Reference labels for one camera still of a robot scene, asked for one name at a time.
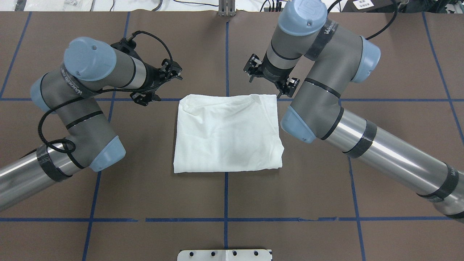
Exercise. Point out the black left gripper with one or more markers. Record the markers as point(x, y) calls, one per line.
point(153, 77)

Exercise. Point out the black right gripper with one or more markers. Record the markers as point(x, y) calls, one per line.
point(272, 73)

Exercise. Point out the white long-sleeve printed shirt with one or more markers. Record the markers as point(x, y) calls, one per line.
point(227, 134)

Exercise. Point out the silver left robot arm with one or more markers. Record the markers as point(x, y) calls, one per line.
point(75, 133)

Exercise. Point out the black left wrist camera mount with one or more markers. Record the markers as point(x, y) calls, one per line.
point(126, 46)

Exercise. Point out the aluminium frame post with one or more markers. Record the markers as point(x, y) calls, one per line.
point(226, 8)

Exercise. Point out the white camera stand column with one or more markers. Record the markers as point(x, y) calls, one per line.
point(226, 255)

